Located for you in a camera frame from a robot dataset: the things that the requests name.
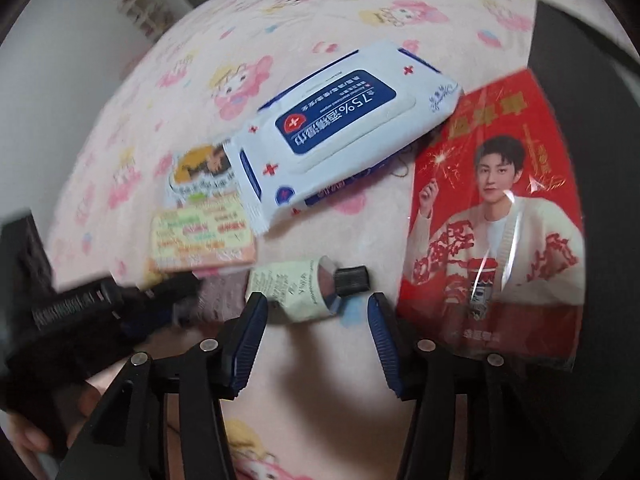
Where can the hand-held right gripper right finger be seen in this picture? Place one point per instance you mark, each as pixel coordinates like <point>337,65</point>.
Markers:
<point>386,347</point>

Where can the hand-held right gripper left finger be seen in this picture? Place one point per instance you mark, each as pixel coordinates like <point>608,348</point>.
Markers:
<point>248,342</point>

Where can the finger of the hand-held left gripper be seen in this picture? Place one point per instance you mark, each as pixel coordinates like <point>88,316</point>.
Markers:
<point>172,286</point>
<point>150,324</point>

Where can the yellow pink snack packet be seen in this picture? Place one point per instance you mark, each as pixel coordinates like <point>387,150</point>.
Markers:
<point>200,235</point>

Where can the cream tube with black cap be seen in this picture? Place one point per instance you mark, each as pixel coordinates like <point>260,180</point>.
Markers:
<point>280,285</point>

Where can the person's left hand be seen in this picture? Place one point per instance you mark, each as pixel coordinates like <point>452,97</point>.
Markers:
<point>30,442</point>

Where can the round cartoon snack packet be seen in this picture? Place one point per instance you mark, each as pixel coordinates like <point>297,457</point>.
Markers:
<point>200,170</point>

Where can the red printed plastic bag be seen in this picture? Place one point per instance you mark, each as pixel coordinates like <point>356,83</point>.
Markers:
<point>452,195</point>

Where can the white wet wipes pack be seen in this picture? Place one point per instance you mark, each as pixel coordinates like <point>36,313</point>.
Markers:
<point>340,125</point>

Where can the printed pink blanket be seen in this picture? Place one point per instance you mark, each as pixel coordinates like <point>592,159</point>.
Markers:
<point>300,10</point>

